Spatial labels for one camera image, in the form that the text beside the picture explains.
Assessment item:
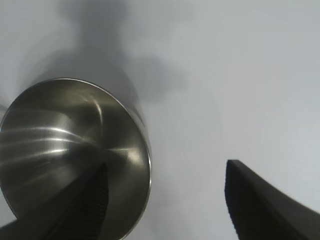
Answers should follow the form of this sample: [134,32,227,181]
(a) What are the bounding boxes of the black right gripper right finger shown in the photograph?
[224,159,320,240]

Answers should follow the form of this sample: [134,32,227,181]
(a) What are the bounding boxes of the stainless steel mixing bowl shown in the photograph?
[0,77,153,240]

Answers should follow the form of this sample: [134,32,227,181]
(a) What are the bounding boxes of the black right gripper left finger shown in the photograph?
[0,159,110,240]

